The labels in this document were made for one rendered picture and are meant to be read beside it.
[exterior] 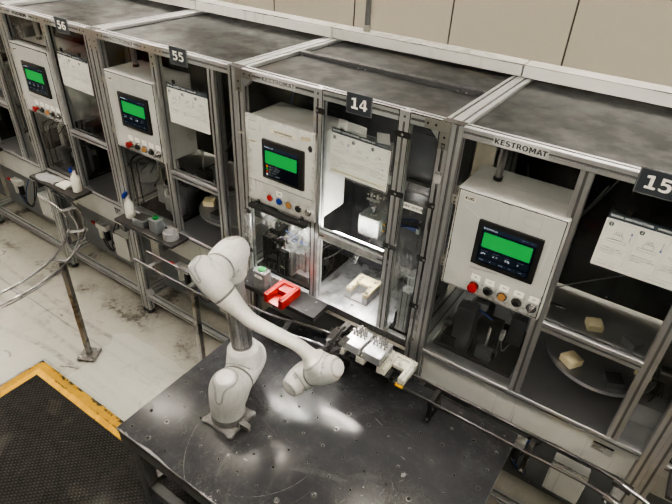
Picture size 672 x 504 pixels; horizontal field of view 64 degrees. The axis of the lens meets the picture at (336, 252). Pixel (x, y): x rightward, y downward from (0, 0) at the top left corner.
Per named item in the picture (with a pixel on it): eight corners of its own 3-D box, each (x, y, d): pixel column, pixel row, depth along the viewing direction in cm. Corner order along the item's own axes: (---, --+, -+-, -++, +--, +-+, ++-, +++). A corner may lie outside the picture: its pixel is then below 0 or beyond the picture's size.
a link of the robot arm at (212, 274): (228, 296, 202) (243, 275, 213) (194, 261, 197) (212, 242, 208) (207, 308, 209) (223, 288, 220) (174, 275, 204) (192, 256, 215)
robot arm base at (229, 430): (236, 446, 235) (235, 438, 232) (200, 421, 245) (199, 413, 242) (263, 418, 248) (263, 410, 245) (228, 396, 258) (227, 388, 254)
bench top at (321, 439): (117, 433, 242) (115, 427, 240) (269, 311, 316) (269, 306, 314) (410, 661, 175) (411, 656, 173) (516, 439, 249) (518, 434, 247)
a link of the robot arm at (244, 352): (223, 387, 253) (243, 356, 271) (255, 394, 249) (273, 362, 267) (196, 251, 211) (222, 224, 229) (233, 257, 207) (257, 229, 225)
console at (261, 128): (245, 199, 277) (240, 113, 251) (280, 180, 297) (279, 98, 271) (310, 226, 258) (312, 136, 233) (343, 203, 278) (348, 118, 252)
